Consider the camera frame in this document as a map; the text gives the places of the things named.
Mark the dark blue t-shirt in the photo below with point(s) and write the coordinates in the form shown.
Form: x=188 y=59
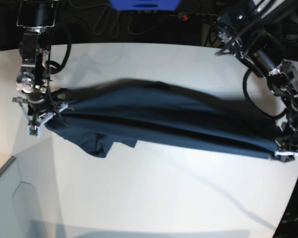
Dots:
x=135 y=110

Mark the white power strip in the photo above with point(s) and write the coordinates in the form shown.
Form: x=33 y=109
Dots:
x=198 y=17

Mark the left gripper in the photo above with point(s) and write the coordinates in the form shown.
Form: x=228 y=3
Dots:
x=287 y=148

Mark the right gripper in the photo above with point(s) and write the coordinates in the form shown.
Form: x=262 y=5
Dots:
x=39 y=112

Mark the blue box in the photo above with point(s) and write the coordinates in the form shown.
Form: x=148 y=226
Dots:
x=131 y=5

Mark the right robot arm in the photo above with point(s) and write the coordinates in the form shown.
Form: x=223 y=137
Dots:
x=38 y=18

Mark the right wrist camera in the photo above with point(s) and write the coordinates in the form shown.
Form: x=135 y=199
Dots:
x=33 y=130

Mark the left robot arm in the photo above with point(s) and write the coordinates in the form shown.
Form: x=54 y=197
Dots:
x=241 y=30

